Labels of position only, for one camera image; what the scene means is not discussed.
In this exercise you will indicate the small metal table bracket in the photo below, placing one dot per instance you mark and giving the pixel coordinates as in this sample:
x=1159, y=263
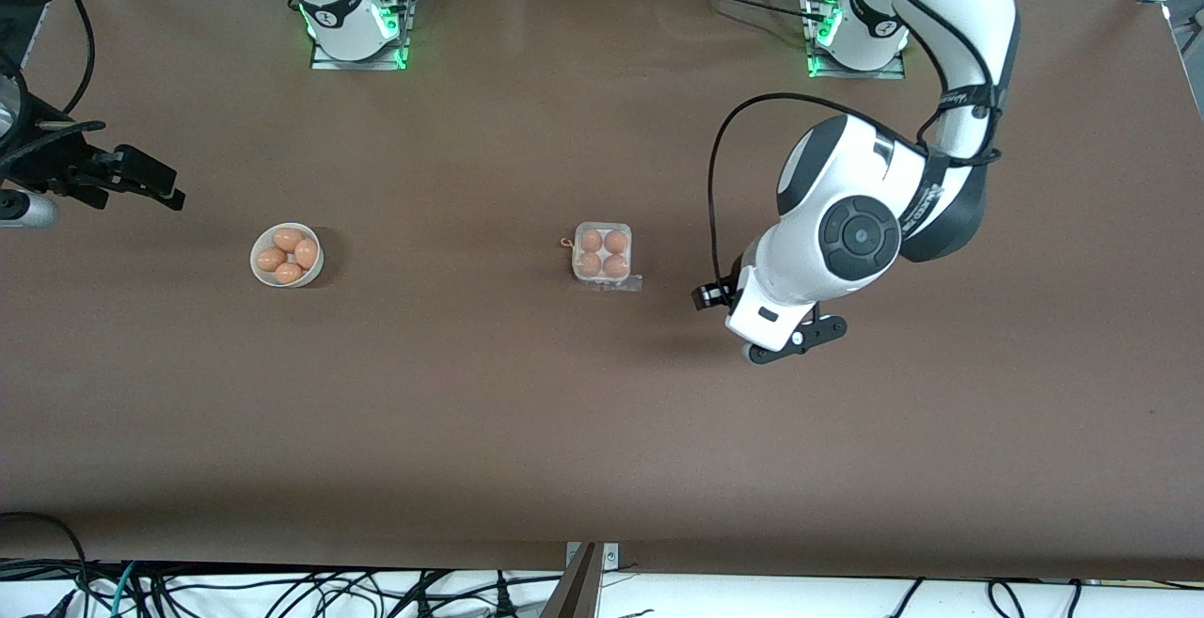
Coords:
x=611, y=557

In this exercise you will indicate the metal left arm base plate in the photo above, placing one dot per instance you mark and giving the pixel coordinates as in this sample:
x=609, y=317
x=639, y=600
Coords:
x=884, y=73

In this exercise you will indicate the white round bowl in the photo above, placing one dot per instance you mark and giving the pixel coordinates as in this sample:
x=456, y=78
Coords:
x=310, y=276

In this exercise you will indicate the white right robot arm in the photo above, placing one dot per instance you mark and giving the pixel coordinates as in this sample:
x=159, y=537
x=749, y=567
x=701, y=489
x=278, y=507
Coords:
x=339, y=7

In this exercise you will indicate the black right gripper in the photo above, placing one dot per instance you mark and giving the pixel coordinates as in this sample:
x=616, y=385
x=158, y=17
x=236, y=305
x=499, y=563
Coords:
x=58, y=169

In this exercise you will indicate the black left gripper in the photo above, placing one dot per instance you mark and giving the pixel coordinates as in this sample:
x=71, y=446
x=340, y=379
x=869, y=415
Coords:
x=712, y=296

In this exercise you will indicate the brown table cover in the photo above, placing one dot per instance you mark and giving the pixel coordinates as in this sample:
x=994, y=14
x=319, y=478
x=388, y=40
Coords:
x=752, y=458

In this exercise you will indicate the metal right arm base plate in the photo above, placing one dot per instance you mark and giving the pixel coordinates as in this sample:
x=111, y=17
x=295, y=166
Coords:
x=376, y=64

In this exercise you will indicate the brown egg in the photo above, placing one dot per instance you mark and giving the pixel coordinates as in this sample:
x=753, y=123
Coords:
x=616, y=241
x=271, y=259
x=589, y=263
x=615, y=265
x=288, y=272
x=288, y=239
x=591, y=240
x=306, y=253

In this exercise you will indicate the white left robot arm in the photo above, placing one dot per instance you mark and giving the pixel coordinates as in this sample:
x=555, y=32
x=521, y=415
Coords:
x=847, y=185

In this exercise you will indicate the dark slanted pole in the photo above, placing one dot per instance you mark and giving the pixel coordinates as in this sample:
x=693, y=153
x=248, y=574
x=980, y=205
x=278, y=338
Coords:
x=574, y=594

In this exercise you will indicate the clear plastic egg carton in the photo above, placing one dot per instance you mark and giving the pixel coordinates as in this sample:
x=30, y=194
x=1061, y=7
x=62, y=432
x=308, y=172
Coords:
x=603, y=284

